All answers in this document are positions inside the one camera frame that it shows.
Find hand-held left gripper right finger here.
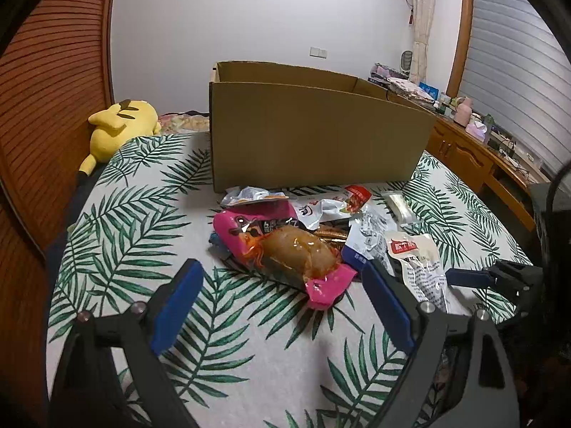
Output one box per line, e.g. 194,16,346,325
362,259,520,428

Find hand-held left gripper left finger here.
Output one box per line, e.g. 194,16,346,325
49,259,204,428

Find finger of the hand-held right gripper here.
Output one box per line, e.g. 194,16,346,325
445,259,542,297

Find pink chicken leg snack packet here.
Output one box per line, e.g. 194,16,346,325
213,200,358,310

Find white and red snack packet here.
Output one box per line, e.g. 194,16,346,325
290,185,373,229

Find brown cardboard box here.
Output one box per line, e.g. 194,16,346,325
207,61,440,193

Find white packet with red label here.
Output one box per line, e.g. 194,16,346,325
384,230,449,315

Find silver and blue snack packet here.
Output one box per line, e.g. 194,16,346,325
343,212,393,272

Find leaf-print bed sheet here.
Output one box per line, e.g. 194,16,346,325
47,131,536,428

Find brown snack packet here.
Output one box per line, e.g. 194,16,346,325
314,225,351,250

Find small clear snack packet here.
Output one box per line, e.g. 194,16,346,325
383,192,418,224

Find wooden desk cabinet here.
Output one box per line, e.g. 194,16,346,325
424,111,554,233

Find silver packet with orange print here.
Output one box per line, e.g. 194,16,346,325
221,186,288,208

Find pink bottle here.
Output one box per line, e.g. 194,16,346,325
455,97,473,126

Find floral quilt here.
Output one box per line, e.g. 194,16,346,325
158,111,210,133

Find grey window blind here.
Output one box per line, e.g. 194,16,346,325
457,0,571,174

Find yellow plush toy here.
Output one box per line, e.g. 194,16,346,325
78,98,162,177

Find pile of folded cloths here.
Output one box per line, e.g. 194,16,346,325
368,63,442,103

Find wooden slatted wardrobe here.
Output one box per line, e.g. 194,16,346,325
0,0,121,428

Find beige curtain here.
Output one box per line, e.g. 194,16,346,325
410,0,438,83

